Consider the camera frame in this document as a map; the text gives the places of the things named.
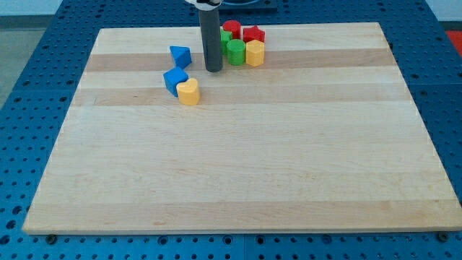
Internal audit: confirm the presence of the blue cube block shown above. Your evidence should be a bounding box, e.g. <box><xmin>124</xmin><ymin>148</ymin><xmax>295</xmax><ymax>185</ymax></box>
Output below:
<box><xmin>163</xmin><ymin>66</ymin><xmax>189</xmax><ymax>98</ymax></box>

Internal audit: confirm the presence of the blue triangle block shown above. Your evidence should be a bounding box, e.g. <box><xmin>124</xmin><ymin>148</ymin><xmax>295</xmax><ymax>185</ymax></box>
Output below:
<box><xmin>170</xmin><ymin>45</ymin><xmax>192</xmax><ymax>69</ymax></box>

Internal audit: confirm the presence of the yellow heart block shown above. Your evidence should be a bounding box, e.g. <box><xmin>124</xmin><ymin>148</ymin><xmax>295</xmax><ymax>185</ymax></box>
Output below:
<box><xmin>176</xmin><ymin>78</ymin><xmax>201</xmax><ymax>105</ymax></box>

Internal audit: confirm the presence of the green cylinder block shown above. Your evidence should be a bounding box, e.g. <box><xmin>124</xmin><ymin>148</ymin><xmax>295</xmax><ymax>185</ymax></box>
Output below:
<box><xmin>227</xmin><ymin>39</ymin><xmax>246</xmax><ymax>66</ymax></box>

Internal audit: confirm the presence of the yellow hexagon block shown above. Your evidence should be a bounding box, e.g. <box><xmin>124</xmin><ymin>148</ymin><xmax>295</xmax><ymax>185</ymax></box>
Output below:
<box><xmin>245</xmin><ymin>40</ymin><xmax>265</xmax><ymax>66</ymax></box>

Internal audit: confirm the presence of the light wooden board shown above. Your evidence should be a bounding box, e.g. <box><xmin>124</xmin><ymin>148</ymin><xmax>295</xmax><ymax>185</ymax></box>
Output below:
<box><xmin>22</xmin><ymin>22</ymin><xmax>461</xmax><ymax>235</ymax></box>

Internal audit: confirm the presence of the green block behind pusher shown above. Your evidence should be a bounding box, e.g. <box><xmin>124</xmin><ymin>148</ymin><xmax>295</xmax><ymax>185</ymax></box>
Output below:
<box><xmin>220</xmin><ymin>29</ymin><xmax>233</xmax><ymax>56</ymax></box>

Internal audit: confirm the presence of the red star block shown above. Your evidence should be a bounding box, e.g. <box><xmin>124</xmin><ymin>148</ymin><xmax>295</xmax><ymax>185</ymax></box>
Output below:
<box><xmin>243</xmin><ymin>25</ymin><xmax>266</xmax><ymax>43</ymax></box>

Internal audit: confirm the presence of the red cylinder block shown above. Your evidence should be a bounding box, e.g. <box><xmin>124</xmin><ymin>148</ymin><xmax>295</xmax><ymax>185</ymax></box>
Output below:
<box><xmin>222</xmin><ymin>19</ymin><xmax>241</xmax><ymax>39</ymax></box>

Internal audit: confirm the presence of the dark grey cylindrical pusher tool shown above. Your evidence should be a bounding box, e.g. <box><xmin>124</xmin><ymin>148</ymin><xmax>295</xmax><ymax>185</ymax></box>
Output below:
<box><xmin>199</xmin><ymin>9</ymin><xmax>223</xmax><ymax>72</ymax></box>

